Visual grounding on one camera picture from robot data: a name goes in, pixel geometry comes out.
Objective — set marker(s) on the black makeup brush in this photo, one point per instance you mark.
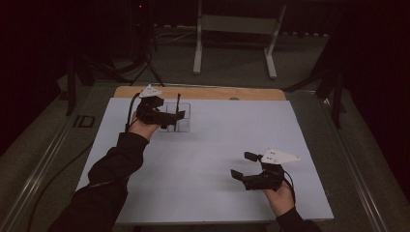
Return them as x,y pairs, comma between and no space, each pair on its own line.
177,106

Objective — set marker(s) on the clear acrylic organizer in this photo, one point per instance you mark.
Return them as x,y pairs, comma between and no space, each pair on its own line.
185,124

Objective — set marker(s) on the white table sheet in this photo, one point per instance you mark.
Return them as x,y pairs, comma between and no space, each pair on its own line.
209,161

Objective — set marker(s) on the person's right hand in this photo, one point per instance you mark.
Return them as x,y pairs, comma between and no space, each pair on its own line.
282,199

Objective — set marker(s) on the white metal stand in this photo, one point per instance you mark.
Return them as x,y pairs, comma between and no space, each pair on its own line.
238,24

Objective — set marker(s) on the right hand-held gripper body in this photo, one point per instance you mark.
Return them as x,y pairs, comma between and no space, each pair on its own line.
269,179

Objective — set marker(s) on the black floor stand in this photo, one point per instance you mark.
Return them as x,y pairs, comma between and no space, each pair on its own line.
71,90
336,103

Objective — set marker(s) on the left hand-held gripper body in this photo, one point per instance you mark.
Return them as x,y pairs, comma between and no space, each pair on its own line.
151,112

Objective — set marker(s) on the person's left hand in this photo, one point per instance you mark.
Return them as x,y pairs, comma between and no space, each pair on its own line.
143,130

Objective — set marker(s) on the black tripod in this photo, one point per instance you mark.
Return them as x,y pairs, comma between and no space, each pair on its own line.
148,61

